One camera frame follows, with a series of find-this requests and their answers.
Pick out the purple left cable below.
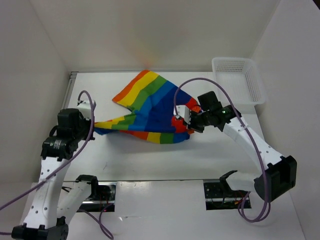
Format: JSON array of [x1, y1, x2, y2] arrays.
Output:
[[0, 90, 115, 240]]

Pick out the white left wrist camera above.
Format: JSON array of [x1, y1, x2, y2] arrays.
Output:
[[76, 98, 96, 121]]

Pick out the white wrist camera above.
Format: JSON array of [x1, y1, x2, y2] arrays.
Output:
[[173, 105, 191, 127], [76, 98, 96, 121]]

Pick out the rainbow striped shorts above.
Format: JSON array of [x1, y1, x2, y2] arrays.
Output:
[[94, 70, 201, 144]]

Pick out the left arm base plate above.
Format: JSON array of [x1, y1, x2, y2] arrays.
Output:
[[78, 181, 117, 213]]

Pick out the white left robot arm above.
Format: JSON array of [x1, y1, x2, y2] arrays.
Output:
[[11, 105, 100, 240]]

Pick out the white plastic basket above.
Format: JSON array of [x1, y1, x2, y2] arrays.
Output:
[[211, 57, 267, 109]]

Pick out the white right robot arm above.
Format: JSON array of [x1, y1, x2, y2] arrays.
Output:
[[188, 91, 297, 203]]

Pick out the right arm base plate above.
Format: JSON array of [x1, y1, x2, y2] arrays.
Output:
[[203, 179, 247, 211]]

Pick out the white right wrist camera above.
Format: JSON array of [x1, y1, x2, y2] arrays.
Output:
[[173, 105, 191, 127]]

